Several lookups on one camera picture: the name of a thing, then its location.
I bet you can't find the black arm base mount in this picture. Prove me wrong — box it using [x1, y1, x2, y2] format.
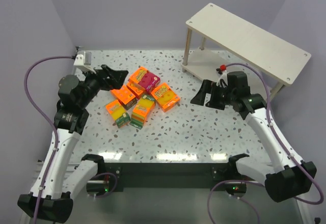
[76, 162, 255, 193]

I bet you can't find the orange Scrub Daddy box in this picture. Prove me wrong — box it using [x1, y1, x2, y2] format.
[126, 81, 146, 99]

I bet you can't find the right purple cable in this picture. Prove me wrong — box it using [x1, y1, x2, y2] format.
[207, 63, 324, 224]

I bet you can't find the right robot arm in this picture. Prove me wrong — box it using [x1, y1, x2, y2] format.
[191, 71, 317, 203]

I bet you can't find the Sponge Daddy multipack box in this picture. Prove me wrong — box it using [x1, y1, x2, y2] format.
[130, 95, 155, 129]

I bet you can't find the Scrub Daddy yellow sponge box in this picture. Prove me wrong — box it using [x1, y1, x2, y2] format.
[150, 82, 180, 112]

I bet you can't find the pink Scrub Mommy box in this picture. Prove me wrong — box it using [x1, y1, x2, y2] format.
[128, 66, 160, 94]

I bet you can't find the white two-tier shelf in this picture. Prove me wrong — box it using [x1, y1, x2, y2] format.
[182, 3, 311, 98]

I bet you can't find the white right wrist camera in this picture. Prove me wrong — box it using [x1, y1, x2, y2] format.
[216, 65, 228, 88]

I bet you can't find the Sponge Daddy yellow green box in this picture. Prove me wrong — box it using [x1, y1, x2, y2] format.
[105, 100, 131, 128]

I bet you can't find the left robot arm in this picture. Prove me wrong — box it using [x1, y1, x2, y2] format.
[17, 65, 128, 223]

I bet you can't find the orange sponge box backside up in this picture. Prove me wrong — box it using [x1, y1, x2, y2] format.
[111, 85, 137, 110]

